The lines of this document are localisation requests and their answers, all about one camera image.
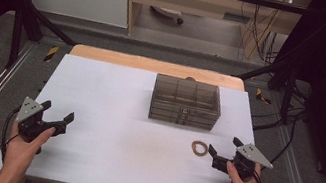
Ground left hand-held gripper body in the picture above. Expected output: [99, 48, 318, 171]
[10, 95, 63, 149]

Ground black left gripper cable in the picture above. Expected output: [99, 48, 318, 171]
[0, 103, 26, 165]

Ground tan braided bracelet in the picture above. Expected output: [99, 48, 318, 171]
[188, 138, 211, 159]

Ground bundle of hanging cables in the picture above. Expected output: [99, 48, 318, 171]
[231, 0, 291, 66]

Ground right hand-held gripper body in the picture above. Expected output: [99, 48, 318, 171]
[229, 140, 278, 183]

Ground smoky transparent drawer box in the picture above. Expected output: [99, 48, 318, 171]
[147, 72, 227, 133]

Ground person's left hand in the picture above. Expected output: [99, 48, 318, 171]
[1, 118, 57, 175]

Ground black floor cables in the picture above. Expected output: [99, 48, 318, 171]
[241, 72, 314, 179]

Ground light wooden desk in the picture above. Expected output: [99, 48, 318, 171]
[115, 0, 314, 68]

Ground wooden table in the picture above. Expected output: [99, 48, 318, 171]
[67, 42, 249, 93]

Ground black metal stand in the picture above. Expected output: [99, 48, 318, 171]
[0, 0, 85, 80]
[230, 41, 316, 128]

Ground office chair base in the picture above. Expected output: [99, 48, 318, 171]
[147, 4, 187, 27]

